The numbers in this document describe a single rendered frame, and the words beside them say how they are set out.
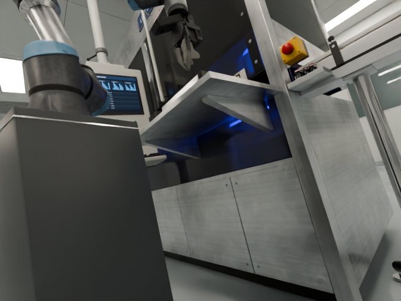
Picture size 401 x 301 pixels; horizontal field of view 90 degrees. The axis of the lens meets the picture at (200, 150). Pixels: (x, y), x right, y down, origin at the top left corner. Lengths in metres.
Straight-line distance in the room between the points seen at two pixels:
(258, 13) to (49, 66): 0.80
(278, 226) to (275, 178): 0.21
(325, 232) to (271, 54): 0.72
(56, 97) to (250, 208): 0.87
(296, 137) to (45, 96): 0.79
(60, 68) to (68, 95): 0.07
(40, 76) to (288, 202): 0.90
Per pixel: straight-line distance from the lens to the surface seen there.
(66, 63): 0.62
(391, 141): 0.94
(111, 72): 1.68
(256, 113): 0.84
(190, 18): 0.83
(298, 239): 0.97
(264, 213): 1.00
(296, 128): 0.86
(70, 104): 0.55
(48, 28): 0.89
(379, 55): 0.93
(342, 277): 0.96
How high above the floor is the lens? 0.60
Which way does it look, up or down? 8 degrees up
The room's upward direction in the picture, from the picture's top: 14 degrees counter-clockwise
